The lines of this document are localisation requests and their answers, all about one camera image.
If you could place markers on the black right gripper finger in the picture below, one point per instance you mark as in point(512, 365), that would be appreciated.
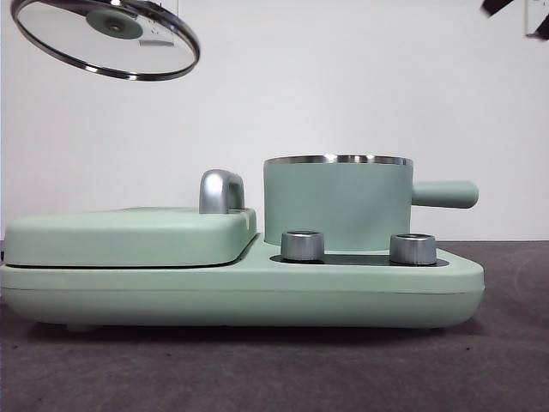
point(495, 5)
point(540, 34)

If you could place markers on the glass lid with green knob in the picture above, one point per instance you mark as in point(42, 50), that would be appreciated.
point(64, 34)

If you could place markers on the silver control knob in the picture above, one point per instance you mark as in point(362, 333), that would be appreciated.
point(412, 249)
point(302, 246)

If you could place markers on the mint green breakfast machine base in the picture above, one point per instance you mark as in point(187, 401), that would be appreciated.
point(386, 292)

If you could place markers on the mint green griddle cover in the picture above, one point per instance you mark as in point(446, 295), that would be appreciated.
point(128, 240)

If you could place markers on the white wall socket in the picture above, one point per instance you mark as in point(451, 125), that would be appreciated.
point(175, 5)
point(536, 15)

